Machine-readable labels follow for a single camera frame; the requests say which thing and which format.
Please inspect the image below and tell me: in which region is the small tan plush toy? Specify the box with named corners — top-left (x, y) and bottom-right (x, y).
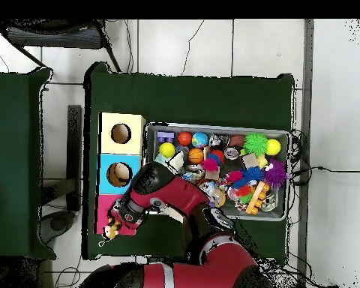
top-left (98, 217), bottom-right (123, 248)

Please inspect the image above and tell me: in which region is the wooden box with three holes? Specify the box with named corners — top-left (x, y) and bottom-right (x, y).
top-left (93, 112), bottom-right (147, 236)

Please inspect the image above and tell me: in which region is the clear mesh bin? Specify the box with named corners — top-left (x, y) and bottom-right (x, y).
top-left (139, 121), bottom-right (293, 222)

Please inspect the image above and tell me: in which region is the dark round floor base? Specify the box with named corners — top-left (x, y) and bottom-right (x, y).
top-left (37, 209), bottom-right (77, 245)

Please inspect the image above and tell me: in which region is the yellow plastic ball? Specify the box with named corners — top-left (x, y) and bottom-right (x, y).
top-left (158, 142), bottom-right (177, 159)
top-left (265, 138), bottom-right (282, 156)

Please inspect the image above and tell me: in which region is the black upright panel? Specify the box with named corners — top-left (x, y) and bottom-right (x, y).
top-left (66, 104), bottom-right (83, 212)

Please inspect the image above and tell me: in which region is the small orange basketball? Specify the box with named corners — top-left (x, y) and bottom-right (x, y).
top-left (187, 148), bottom-right (206, 165)

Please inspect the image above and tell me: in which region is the red-orange ball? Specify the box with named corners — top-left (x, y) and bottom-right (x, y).
top-left (176, 130), bottom-right (193, 147)

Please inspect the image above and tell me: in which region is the blue globe ball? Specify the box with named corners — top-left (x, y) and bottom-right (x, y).
top-left (191, 131), bottom-right (209, 149)

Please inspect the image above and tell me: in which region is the orange toy building block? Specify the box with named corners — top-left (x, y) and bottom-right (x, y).
top-left (244, 181), bottom-right (271, 216)

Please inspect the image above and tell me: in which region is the green cloth side table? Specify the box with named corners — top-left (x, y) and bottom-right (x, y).
top-left (0, 67), bottom-right (56, 260)

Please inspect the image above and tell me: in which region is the dark green table cloth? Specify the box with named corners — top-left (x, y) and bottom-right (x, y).
top-left (82, 61), bottom-right (296, 261)

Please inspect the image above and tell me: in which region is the green spiky rubber ball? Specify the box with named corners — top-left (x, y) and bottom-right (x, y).
top-left (243, 132), bottom-right (270, 157)

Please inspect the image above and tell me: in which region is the purple spiky monster toy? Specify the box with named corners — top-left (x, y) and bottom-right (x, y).
top-left (262, 158), bottom-right (289, 188)

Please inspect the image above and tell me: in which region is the black office chair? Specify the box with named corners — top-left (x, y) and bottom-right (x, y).
top-left (0, 19), bottom-right (122, 73)

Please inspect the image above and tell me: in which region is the black cable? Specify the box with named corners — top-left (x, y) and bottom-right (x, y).
top-left (290, 165), bottom-right (360, 178)

